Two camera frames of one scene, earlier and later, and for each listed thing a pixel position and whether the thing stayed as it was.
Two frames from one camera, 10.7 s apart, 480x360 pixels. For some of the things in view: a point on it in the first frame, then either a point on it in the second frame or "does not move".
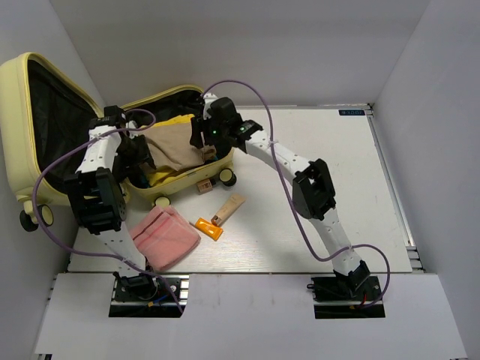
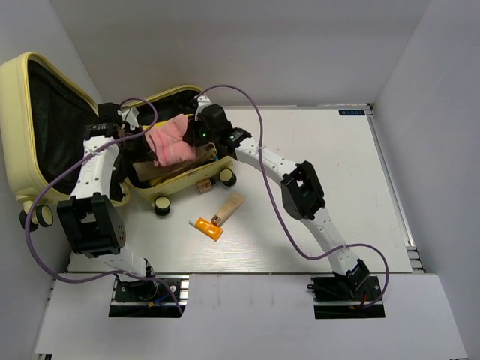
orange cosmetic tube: x=208 y=229 does not move
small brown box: x=204 y=186 does not move
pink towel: x=165 y=236 → x=168 y=144
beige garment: x=171 y=146 → x=145 y=172
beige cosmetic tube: x=231 y=208 does not move
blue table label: x=352 y=112 does not move
